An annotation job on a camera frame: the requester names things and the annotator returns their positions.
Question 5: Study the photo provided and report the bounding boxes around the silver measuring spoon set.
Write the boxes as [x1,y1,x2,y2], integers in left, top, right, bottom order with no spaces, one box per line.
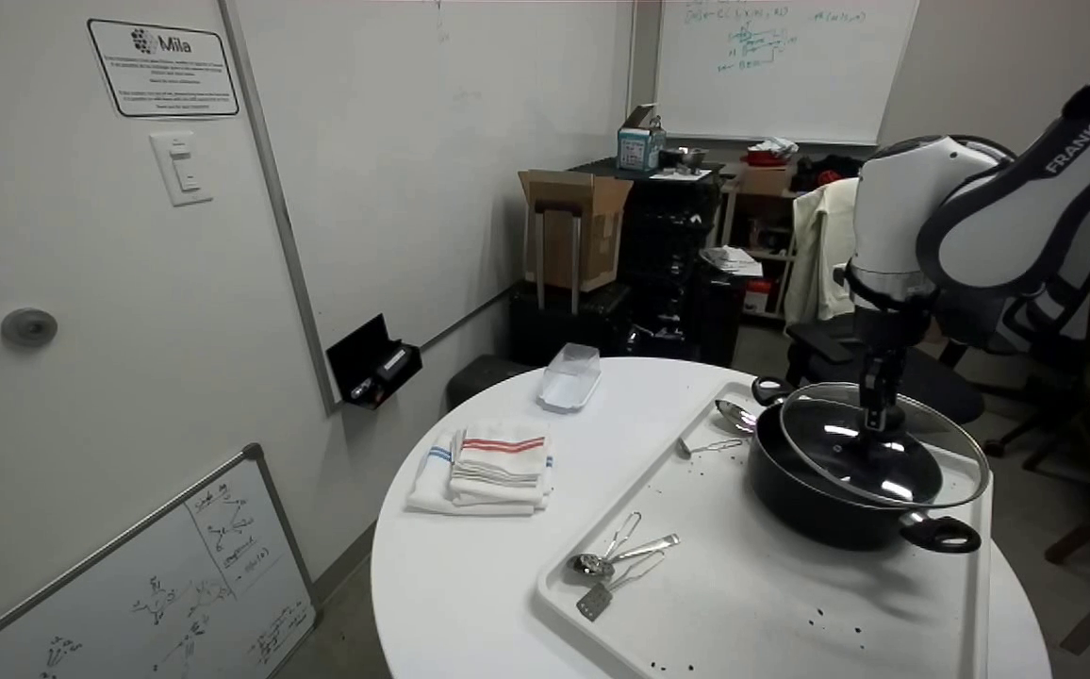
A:
[570,510,684,622]

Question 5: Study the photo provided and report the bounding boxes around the grey round wall stopper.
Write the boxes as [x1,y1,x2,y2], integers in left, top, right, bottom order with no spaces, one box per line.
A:
[0,302,63,353]

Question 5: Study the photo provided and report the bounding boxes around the white paper stack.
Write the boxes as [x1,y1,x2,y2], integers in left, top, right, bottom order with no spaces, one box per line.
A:
[697,241,765,281]

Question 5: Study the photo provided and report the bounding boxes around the large wall whiteboard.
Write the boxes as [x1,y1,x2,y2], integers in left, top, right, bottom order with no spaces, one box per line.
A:
[214,0,642,411]

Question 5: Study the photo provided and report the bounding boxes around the black marker holder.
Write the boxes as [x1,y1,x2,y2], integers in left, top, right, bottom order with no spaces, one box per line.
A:
[324,313,427,411]

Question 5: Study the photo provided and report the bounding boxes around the white plastic tray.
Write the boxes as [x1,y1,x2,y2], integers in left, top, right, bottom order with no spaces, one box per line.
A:
[531,373,997,679]

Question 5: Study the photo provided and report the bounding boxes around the glass lid with black knob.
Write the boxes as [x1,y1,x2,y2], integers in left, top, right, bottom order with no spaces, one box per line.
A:
[777,375,992,514]

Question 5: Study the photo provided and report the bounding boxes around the small leaning whiteboard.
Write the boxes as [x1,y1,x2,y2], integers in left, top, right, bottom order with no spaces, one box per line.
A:
[0,440,321,679]

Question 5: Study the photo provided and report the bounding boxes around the whiteboard with green writing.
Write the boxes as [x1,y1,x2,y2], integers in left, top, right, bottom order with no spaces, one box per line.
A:
[653,0,926,148]

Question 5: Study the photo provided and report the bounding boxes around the blue tissue box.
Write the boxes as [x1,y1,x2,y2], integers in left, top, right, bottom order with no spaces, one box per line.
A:
[615,100,673,178]

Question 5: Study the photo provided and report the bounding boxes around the white light switch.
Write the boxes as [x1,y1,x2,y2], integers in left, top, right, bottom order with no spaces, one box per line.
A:
[149,129,214,211]

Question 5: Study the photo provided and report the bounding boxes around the tall black cabinet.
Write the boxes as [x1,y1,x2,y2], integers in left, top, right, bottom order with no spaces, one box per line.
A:
[615,162,749,368]

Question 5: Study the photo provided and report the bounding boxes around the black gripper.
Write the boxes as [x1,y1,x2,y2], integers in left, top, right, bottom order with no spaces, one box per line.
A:
[860,297,935,429]

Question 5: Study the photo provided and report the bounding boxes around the clear plastic lidded container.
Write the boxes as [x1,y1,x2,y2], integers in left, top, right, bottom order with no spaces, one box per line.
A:
[535,338,603,416]

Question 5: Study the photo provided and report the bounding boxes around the brown cardboard box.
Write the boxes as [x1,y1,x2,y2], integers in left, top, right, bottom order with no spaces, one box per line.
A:
[516,164,638,316]

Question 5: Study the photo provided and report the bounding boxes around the cream cloth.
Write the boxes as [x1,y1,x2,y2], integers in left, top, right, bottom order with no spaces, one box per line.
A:
[780,172,868,326]

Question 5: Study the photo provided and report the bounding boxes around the red item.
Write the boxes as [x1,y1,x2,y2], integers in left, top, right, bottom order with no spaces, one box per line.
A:
[745,134,803,169]

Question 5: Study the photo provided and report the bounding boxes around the white printed wall sign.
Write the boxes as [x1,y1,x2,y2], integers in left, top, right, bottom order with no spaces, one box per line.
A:
[82,13,244,121]

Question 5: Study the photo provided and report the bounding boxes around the black bag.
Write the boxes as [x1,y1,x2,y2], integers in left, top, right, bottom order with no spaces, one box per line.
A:
[793,152,876,197]

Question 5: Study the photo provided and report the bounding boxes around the wooden shelf unit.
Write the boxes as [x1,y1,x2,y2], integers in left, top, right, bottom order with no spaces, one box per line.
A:
[716,153,815,324]

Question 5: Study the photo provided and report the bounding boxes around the folded white red-striped towel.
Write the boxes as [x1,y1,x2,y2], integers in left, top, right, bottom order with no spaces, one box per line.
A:
[404,426,559,521]

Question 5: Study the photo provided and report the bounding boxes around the large silver serving spoon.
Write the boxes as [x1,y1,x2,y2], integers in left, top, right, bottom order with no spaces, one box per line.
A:
[710,394,764,440]

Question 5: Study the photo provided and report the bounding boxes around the black pot with two handles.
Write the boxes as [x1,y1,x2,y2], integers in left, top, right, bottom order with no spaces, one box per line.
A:
[749,373,984,559]

